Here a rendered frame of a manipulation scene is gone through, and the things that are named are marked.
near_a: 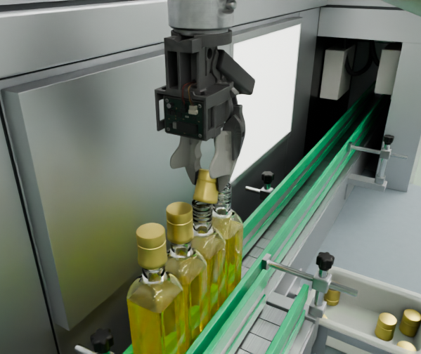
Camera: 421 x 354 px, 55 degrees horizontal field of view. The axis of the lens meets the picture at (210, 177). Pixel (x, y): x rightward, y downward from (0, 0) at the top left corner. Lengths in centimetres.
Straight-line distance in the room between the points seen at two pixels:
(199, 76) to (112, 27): 15
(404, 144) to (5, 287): 126
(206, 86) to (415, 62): 101
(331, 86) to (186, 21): 119
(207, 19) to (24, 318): 44
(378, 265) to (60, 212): 85
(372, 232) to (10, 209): 101
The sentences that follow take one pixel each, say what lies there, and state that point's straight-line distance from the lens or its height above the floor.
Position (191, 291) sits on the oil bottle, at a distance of 56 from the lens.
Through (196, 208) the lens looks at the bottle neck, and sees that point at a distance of 57.
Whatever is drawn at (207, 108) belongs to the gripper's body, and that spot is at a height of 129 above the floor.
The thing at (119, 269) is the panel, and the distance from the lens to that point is 67.
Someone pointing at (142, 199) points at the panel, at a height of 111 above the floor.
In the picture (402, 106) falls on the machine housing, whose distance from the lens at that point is 146.
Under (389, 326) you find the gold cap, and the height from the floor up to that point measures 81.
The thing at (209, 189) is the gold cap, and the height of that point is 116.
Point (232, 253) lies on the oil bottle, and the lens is 66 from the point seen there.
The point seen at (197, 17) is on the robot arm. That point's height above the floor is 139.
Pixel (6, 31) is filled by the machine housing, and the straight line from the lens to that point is 47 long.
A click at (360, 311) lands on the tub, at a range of 99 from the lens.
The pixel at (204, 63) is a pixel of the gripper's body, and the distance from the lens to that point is 48.
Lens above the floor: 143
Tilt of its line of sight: 27 degrees down
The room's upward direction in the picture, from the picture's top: straight up
